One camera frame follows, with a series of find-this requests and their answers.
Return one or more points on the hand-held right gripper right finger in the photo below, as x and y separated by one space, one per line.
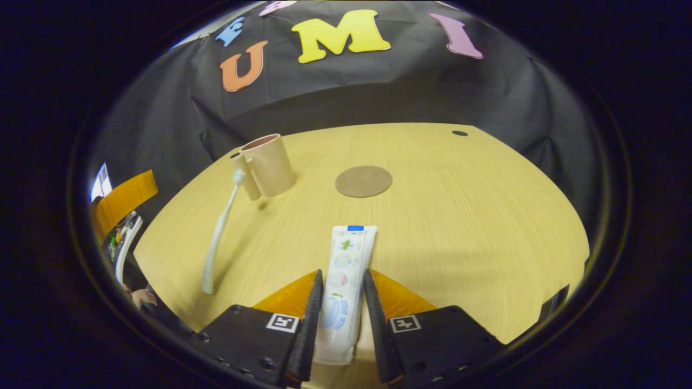
378 335

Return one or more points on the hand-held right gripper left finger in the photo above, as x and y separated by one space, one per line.
311 335

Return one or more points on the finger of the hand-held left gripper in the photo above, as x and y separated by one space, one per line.
127 197

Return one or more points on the white toothpaste tube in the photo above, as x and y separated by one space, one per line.
346 270

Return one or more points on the pale toothbrush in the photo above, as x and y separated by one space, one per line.
219 232

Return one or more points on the beige cup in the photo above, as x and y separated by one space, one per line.
270 167

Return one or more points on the round brown coaster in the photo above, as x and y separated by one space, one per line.
363 181

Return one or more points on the bright screen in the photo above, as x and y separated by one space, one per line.
100 183

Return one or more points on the black backdrop cloth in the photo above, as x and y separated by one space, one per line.
378 92

